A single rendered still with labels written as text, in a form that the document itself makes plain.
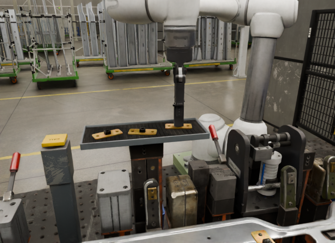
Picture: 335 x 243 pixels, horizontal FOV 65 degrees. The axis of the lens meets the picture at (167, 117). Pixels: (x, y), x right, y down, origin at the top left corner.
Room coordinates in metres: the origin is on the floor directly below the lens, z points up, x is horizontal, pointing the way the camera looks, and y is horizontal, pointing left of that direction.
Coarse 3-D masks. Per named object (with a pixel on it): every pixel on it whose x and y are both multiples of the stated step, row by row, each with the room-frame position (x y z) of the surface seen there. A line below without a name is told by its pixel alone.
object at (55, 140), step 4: (48, 136) 0.70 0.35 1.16; (52, 136) 0.70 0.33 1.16; (56, 136) 0.70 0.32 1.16; (60, 136) 0.70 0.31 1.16; (64, 136) 0.70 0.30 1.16; (44, 140) 0.67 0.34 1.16; (48, 140) 0.67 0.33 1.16; (52, 140) 0.67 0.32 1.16; (56, 140) 0.67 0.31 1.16; (60, 140) 0.67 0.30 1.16; (64, 140) 0.67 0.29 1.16; (44, 144) 0.65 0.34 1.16; (48, 144) 0.65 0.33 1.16; (52, 144) 0.66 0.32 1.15; (56, 144) 0.66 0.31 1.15; (60, 144) 0.66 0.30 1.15; (64, 144) 0.66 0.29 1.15
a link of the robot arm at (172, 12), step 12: (156, 0) 0.75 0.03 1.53; (168, 0) 0.73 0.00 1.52; (180, 0) 0.72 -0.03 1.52; (192, 0) 0.73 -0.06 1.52; (156, 12) 0.76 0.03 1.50; (168, 12) 0.73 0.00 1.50; (180, 12) 0.72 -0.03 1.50; (192, 12) 0.73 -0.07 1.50; (168, 24) 0.74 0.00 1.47; (180, 24) 0.73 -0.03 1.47; (192, 24) 0.74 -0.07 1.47
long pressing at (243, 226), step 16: (208, 224) 0.52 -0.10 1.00; (224, 224) 0.52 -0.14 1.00; (240, 224) 0.52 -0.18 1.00; (256, 224) 0.52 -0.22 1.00; (272, 224) 0.52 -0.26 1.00; (304, 224) 0.52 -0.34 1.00; (320, 224) 0.52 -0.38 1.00; (96, 240) 0.47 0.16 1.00; (112, 240) 0.47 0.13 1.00; (128, 240) 0.47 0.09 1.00; (144, 240) 0.47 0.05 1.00; (160, 240) 0.47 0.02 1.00; (176, 240) 0.47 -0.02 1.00; (192, 240) 0.47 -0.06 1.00; (208, 240) 0.47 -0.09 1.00; (224, 240) 0.47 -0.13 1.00; (240, 240) 0.47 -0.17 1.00; (320, 240) 0.47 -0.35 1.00
